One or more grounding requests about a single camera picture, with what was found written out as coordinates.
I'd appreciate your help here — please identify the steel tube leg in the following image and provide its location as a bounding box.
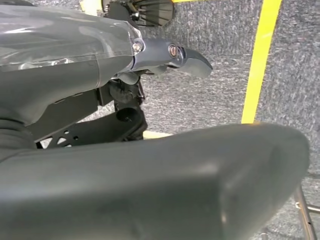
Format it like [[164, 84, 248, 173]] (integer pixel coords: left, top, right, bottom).
[[293, 184, 320, 240]]

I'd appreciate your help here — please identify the dark ribbed round object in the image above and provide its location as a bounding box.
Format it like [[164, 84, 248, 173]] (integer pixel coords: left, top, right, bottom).
[[102, 0, 175, 28]]

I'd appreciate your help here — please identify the black perforated bracket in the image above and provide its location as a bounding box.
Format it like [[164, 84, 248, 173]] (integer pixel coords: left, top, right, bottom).
[[26, 78, 149, 151]]

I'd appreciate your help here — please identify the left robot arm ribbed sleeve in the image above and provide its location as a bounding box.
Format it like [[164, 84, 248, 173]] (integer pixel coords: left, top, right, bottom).
[[0, 115, 38, 164]]

